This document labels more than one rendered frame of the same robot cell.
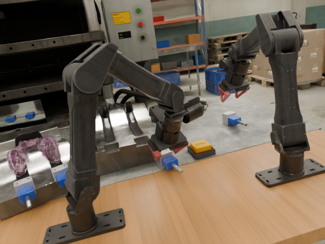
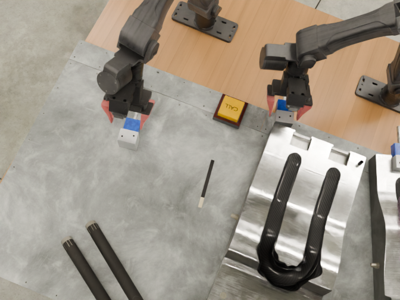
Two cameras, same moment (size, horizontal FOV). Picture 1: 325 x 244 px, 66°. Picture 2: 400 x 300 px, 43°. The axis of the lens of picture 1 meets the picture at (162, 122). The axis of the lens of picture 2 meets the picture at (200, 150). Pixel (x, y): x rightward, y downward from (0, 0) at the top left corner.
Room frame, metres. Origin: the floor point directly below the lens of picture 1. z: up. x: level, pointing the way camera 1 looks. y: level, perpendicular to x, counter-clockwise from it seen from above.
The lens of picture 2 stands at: (1.42, 0.07, 2.15)
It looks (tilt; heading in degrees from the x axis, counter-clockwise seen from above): 70 degrees down; 205
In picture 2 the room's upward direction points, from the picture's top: 9 degrees clockwise
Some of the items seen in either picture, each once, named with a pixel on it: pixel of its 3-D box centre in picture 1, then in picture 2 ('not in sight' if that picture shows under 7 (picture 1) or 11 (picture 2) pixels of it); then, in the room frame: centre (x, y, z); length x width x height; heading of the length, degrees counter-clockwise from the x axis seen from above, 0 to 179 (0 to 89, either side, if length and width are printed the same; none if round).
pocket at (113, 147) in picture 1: (112, 150); (337, 157); (0.82, 0.19, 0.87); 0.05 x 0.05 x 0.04; 13
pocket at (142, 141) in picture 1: (142, 144); (299, 143); (0.84, 0.08, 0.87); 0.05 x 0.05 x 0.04; 13
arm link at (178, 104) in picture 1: (181, 104); (287, 55); (0.73, -0.06, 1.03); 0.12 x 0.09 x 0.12; 123
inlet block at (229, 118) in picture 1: (236, 120); (133, 124); (1.04, -0.33, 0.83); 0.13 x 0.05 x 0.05; 22
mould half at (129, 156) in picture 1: (122, 128); (289, 227); (1.05, 0.18, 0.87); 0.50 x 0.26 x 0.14; 13
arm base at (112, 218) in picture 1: (82, 216); (394, 91); (0.53, 0.23, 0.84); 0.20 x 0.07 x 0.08; 101
